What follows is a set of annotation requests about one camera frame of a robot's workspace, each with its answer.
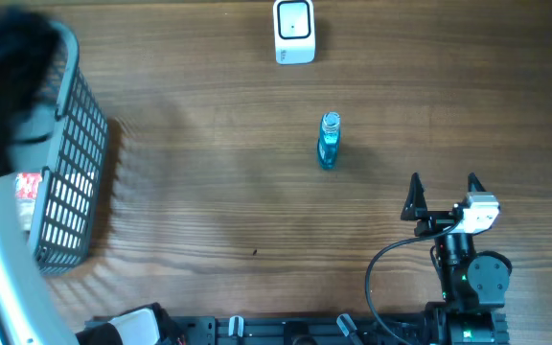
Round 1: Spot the blue liquid bottle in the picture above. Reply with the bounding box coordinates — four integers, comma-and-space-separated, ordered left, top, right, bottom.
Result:
317, 112, 341, 170

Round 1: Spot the red Kleenex tissue pack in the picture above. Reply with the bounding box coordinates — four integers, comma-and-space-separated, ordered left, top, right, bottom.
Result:
15, 172, 42, 200

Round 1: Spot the clear plastic bag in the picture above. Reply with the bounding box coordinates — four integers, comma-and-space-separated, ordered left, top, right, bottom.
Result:
16, 198, 35, 232

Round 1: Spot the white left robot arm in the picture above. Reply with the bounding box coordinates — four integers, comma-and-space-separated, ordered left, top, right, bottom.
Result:
0, 9, 162, 344

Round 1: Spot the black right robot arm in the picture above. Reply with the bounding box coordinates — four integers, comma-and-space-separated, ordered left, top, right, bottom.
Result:
401, 172, 513, 344

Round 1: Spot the white barcode scanner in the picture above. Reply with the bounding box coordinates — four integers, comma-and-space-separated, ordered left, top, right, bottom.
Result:
272, 0, 316, 65

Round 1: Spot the grey plastic mesh basket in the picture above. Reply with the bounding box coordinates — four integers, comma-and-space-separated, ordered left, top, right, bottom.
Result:
11, 22, 109, 275

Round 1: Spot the black camera cable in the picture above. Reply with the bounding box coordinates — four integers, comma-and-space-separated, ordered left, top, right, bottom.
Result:
364, 218, 464, 345

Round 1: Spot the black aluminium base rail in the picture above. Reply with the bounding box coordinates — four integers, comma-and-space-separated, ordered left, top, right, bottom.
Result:
156, 312, 511, 345

